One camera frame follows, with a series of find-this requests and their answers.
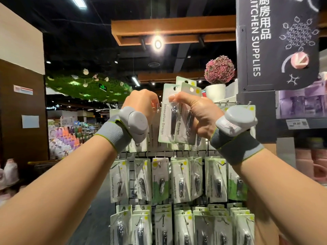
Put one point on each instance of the person's right hand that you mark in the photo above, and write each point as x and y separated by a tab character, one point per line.
202	112

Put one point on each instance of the person's left hand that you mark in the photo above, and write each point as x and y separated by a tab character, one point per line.
143	102

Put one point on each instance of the rows of hung nail clipper packs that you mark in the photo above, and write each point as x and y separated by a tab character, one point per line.
179	181

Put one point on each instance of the person's right forearm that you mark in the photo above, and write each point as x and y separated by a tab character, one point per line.
291	201

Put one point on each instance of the person's left forearm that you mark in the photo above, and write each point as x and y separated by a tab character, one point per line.
46	201

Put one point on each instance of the grey wrist tracker band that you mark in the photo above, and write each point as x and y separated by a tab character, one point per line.
237	122
134	125

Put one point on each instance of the pink flowers in white pot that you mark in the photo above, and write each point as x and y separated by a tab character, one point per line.
219	68

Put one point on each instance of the green hanging ceiling decor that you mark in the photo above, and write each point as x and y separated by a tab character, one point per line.
87	86

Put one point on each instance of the round ceiling lamp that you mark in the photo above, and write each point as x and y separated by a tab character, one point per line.
158	43

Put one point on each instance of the row of pastel laundry bottles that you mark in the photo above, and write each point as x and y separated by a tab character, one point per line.
66	143

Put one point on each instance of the purple boxed appliance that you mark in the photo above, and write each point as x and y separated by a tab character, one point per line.
301	102

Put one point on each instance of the dark hanging aisle sign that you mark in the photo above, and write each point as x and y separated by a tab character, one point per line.
276	43

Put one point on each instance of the wooden pillar panel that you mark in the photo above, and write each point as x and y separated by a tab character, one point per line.
20	125

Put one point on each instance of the wooden post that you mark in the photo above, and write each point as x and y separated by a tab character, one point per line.
265	120

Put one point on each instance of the wooden ceiling frame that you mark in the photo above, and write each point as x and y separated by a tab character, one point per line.
168	28

